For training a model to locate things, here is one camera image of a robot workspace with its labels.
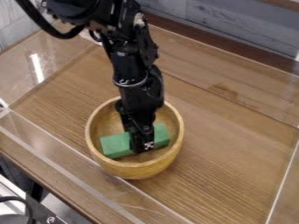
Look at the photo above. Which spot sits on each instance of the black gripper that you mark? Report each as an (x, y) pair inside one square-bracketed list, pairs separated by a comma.
[(142, 97)]

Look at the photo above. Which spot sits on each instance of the green rectangular block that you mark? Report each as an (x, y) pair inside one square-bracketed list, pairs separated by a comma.
[(118, 145)]

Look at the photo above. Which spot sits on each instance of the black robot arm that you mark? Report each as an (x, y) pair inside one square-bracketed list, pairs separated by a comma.
[(118, 24)]

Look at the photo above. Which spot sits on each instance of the brown wooden bowl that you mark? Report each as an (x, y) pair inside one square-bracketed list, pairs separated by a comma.
[(137, 166)]

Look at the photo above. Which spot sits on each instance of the clear acrylic tray wall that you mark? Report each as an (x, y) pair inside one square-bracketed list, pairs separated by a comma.
[(66, 169)]

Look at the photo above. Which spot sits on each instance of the black metal table frame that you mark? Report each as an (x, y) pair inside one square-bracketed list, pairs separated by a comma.
[(27, 203)]

